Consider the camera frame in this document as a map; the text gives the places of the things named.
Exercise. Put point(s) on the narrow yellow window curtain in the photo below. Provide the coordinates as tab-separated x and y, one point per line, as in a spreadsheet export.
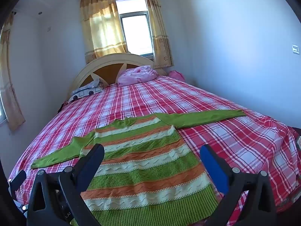
160	40

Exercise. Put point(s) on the cream wooden headboard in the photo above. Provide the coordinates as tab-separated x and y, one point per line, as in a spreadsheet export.
105	71

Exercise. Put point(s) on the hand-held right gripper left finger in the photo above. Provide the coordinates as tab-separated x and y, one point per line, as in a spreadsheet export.
93	160

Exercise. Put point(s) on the red plaid bed sheet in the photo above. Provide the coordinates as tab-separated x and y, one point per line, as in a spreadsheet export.
141	98

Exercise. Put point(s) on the white wall switch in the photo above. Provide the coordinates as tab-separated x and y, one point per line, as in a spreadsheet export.
295	49

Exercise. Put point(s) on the pink floral pillow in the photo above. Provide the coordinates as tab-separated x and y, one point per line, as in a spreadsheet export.
136	75

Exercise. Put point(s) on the yellow side curtain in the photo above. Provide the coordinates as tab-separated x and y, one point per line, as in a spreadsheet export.
9	87

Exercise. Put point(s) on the wide yellow window curtain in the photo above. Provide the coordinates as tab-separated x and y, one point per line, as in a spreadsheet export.
101	28

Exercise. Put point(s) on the dark bedside object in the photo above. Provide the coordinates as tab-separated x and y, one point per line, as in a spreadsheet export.
298	141

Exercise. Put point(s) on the green orange striped knit sweater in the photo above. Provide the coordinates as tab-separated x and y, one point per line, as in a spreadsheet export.
145	150

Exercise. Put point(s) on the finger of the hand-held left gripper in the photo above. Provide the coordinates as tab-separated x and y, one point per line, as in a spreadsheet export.
17	181

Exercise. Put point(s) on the white framed window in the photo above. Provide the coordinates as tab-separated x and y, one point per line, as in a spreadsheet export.
136	35

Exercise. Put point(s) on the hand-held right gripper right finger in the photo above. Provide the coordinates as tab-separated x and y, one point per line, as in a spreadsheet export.
215	167

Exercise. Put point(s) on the white blue patterned pillow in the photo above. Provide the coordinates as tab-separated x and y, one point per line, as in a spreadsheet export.
84	90

